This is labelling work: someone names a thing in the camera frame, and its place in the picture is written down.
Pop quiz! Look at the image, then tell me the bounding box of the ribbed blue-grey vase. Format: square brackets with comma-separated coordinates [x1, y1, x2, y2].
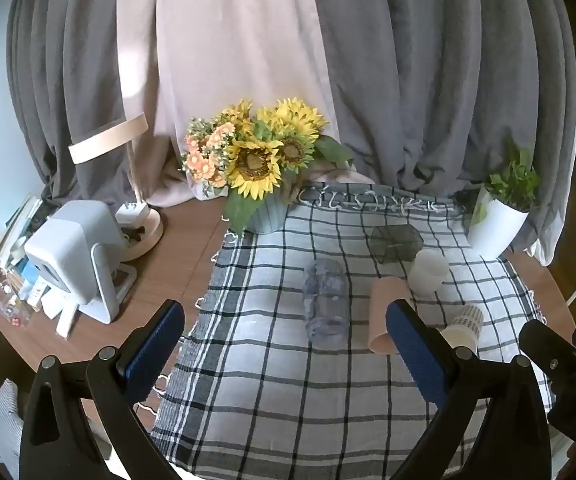
[242, 194, 295, 236]

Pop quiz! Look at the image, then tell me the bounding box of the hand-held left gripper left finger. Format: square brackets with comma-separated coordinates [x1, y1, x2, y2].
[19, 299, 189, 480]

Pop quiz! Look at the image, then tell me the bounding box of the white plant pot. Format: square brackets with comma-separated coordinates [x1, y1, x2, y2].
[467, 184, 530, 260]

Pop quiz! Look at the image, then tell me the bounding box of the white cup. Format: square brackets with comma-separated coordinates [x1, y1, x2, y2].
[407, 249, 450, 296]

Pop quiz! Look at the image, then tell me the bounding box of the sunflower bouquet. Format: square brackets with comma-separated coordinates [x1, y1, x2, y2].
[181, 97, 354, 236]

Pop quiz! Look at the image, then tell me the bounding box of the pink cup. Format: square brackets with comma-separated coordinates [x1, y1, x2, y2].
[367, 277, 417, 355]

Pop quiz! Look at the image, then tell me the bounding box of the checked cloth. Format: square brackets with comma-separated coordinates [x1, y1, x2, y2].
[150, 182, 557, 477]

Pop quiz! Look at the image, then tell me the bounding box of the stack of books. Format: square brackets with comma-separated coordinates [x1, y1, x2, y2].
[0, 192, 49, 311]

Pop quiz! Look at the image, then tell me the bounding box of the green potted plant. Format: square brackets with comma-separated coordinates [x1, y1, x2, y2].
[470, 147, 542, 226]

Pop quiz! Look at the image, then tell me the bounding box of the pale pink curtain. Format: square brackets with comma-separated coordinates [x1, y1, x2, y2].
[116, 0, 376, 209]

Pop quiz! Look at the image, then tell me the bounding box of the striped cushion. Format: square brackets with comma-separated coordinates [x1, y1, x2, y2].
[0, 378, 24, 479]

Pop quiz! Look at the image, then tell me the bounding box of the white box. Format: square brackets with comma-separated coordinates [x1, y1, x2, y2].
[42, 292, 77, 339]

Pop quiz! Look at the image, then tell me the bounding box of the grey curtain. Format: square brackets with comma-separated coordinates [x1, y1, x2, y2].
[307, 0, 576, 267]
[6, 0, 159, 207]

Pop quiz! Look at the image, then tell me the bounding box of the white projector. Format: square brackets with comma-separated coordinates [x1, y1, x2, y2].
[23, 199, 138, 325]

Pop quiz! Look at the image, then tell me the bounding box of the patterned paper cup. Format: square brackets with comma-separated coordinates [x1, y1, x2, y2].
[440, 303, 485, 356]

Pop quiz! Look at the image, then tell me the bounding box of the white charger plug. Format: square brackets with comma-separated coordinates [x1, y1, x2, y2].
[114, 201, 149, 229]

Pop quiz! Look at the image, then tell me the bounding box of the white desk lamp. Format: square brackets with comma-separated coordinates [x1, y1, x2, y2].
[68, 112, 165, 263]

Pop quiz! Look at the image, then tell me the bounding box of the dark glass cup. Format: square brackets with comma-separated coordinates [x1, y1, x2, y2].
[370, 224, 424, 265]

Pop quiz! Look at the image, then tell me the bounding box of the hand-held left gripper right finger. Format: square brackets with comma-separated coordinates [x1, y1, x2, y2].
[385, 300, 554, 480]

